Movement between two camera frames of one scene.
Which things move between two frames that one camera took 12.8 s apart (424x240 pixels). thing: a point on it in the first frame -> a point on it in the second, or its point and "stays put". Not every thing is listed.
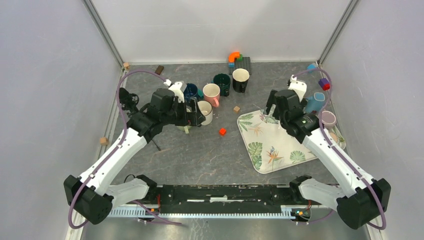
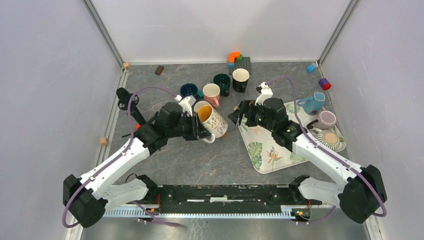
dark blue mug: x=190 y=91 stays put
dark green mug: x=223 y=80 stays put
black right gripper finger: x=277 y=112 -> x=245 y=106
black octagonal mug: x=240 y=77 stays put
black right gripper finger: x=272 y=100 -> x=235 y=117
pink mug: x=211 y=93 stays put
